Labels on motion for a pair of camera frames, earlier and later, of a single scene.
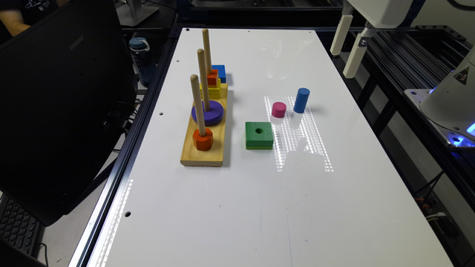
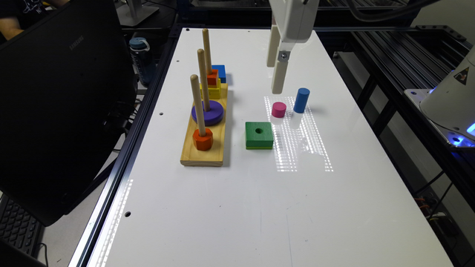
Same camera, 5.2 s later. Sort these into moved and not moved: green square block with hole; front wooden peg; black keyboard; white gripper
Moved: white gripper
Not moved: green square block with hole; front wooden peg; black keyboard
